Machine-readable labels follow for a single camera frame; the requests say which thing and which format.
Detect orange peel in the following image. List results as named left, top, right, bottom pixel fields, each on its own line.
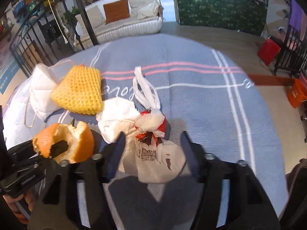
left=32, top=122, right=95, bottom=163

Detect white face mask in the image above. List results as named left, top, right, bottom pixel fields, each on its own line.
left=23, top=63, right=63, bottom=129

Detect yellow foam fruit net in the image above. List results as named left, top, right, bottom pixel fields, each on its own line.
left=50, top=65, right=103, bottom=115

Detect white red plastic bag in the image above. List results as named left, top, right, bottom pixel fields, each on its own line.
left=118, top=67, right=186, bottom=184

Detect white tissue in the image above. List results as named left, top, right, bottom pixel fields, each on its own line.
left=96, top=97, right=140, bottom=143

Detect black trash bin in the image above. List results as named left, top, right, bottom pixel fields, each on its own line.
left=279, top=158, right=307, bottom=229

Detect left hand yellow nails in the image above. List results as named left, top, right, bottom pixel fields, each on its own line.
left=3, top=189, right=36, bottom=225

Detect blue striped bed sheet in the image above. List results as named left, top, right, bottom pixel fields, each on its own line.
left=1, top=34, right=288, bottom=229

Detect orange plastic bucket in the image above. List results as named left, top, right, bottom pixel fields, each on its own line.
left=287, top=78, right=306, bottom=108

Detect black metal rack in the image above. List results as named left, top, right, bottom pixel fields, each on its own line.
left=273, top=25, right=306, bottom=76

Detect red bag on floor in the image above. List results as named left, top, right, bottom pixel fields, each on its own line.
left=257, top=37, right=281, bottom=67

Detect brown cushion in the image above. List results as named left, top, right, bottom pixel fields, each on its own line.
left=104, top=0, right=130, bottom=24

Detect white wicker swing sofa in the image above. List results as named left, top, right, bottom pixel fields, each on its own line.
left=85, top=0, right=163, bottom=44

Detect purple towel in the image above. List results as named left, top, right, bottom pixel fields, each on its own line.
left=289, top=0, right=303, bottom=31

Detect green patterned covered table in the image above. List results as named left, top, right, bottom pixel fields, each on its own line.
left=174, top=0, right=267, bottom=36

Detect black iron bed frame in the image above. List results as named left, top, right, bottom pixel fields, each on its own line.
left=9, top=0, right=98, bottom=77

